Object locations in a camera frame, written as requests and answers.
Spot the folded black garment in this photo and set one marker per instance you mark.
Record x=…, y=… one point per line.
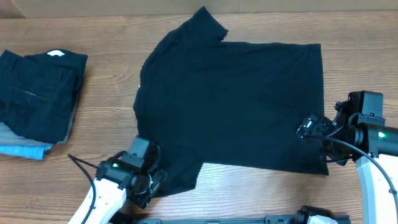
x=38, y=93

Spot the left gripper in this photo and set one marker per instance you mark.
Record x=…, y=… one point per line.
x=143, y=200

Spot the black t-shirt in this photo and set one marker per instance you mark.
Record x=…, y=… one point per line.
x=205, y=100

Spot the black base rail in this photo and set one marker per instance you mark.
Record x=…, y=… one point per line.
x=211, y=221

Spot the folded grey garment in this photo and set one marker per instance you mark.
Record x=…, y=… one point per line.
x=8, y=138

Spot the folded blue garment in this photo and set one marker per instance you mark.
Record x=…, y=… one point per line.
x=30, y=152

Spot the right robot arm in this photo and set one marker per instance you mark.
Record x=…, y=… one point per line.
x=359, y=133

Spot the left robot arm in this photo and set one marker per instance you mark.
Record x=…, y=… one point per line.
x=128, y=175

